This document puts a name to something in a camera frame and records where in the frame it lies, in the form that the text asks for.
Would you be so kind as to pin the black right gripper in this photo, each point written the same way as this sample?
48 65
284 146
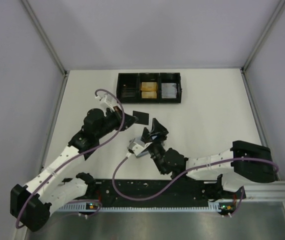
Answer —
154 140

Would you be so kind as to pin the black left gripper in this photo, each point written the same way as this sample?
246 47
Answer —
120 119

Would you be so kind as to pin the black credit card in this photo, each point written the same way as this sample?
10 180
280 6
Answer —
142 117

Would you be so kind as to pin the gold credit card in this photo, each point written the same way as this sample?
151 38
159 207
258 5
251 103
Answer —
149 95

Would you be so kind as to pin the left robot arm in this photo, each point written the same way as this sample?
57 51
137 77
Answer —
34 203

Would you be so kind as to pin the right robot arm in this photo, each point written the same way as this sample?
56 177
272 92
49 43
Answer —
215 176

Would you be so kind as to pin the dark cards in bin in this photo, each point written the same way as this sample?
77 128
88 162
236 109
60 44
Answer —
128 92

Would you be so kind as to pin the gold cards in bin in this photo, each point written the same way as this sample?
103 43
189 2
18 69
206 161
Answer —
148 86

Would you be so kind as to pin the silver cards in bin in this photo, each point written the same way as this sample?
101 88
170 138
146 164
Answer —
169 90

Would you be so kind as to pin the black middle storage bin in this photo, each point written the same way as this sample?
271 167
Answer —
149 77

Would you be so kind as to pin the black right storage bin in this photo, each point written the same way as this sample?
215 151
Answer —
174 77

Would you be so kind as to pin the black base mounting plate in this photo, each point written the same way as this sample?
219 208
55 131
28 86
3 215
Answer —
182 193

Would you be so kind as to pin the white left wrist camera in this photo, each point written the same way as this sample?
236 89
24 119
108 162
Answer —
106 101

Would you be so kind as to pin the grey slotted cable duct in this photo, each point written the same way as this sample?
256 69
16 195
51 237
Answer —
88 208

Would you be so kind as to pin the aluminium left frame post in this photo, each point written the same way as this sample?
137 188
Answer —
43 36

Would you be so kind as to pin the aluminium frame post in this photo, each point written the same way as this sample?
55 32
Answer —
43 36
276 14

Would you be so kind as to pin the aluminium front frame rail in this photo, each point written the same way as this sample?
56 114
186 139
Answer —
265 192

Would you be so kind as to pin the aluminium right frame post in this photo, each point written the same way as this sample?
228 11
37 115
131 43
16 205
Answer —
276 14

